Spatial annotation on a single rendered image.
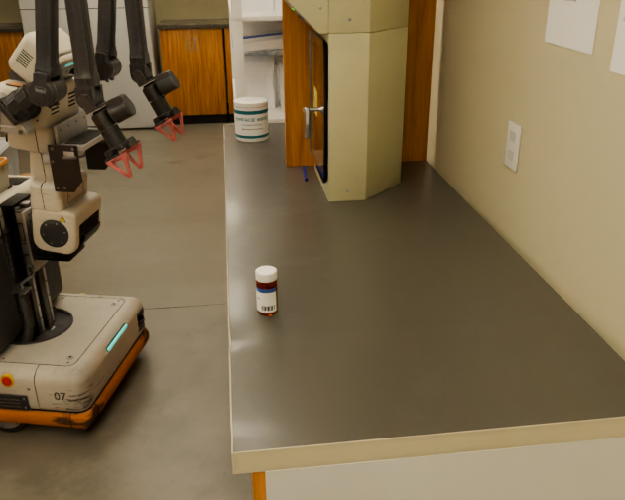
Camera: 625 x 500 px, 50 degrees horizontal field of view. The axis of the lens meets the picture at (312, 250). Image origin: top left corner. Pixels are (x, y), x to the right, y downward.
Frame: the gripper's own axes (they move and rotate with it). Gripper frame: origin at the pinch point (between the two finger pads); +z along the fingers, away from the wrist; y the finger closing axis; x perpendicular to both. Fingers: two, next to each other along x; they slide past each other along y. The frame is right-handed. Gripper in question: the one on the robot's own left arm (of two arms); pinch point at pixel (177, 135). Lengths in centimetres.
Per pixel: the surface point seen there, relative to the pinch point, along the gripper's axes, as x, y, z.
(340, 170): -59, -49, 26
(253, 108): -26.5, 13.4, 5.2
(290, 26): -58, -16, -15
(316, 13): -73, -51, -15
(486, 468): -79, -148, 55
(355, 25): -80, -48, -8
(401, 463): -69, -152, 47
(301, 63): -56, -15, -3
